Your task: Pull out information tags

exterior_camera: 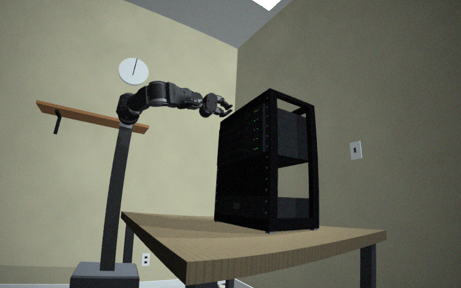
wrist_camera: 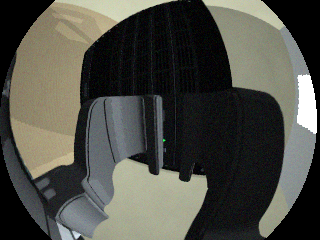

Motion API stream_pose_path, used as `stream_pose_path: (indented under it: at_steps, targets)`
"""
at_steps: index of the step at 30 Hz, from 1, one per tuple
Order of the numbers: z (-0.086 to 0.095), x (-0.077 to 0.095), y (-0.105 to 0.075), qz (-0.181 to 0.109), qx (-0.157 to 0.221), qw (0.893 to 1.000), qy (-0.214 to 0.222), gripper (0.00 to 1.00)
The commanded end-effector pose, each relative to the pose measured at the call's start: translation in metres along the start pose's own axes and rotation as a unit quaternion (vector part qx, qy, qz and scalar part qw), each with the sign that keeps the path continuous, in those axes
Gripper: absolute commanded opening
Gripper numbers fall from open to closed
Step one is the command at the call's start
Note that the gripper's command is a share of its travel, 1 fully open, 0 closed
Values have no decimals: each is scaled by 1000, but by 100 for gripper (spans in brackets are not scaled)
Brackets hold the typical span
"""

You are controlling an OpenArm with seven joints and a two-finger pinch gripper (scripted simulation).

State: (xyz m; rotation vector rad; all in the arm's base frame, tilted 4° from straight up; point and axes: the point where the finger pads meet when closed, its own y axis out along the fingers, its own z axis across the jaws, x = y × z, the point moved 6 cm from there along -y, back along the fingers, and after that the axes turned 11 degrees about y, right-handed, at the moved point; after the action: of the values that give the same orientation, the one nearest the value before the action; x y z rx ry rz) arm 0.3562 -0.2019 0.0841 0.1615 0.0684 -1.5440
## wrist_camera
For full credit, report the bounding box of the black server rack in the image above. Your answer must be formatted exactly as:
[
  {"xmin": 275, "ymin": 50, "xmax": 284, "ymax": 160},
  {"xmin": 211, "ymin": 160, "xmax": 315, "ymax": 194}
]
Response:
[{"xmin": 80, "ymin": 0, "xmax": 232, "ymax": 172}]

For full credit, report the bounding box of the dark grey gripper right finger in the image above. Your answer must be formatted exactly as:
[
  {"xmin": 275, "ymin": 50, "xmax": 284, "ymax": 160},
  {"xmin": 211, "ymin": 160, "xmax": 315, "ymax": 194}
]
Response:
[{"xmin": 179, "ymin": 87, "xmax": 285, "ymax": 240}]

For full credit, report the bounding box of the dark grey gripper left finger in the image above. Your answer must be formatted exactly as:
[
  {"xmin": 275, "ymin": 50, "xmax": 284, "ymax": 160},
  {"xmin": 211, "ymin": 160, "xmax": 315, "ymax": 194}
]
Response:
[{"xmin": 32, "ymin": 95, "xmax": 163, "ymax": 239}]

